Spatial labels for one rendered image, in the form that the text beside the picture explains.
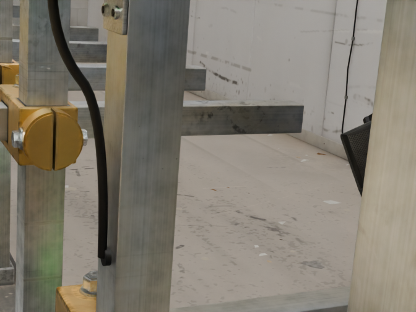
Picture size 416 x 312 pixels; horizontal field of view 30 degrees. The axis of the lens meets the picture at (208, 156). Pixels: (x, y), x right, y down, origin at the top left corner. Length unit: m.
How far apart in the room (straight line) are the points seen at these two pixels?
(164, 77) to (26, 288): 0.34
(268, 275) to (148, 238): 2.45
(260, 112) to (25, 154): 0.26
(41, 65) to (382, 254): 0.48
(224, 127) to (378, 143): 0.56
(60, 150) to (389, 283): 0.46
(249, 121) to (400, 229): 0.58
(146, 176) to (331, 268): 2.61
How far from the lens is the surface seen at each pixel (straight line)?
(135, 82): 0.42
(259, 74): 5.63
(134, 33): 0.42
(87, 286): 0.55
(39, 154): 0.65
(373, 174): 0.22
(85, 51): 1.24
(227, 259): 3.00
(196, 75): 1.03
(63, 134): 0.65
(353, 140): 0.32
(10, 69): 0.89
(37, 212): 0.69
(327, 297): 0.60
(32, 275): 0.71
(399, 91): 0.21
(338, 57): 4.82
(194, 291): 2.70
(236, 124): 0.78
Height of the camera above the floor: 1.10
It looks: 14 degrees down
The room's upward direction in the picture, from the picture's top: 4 degrees clockwise
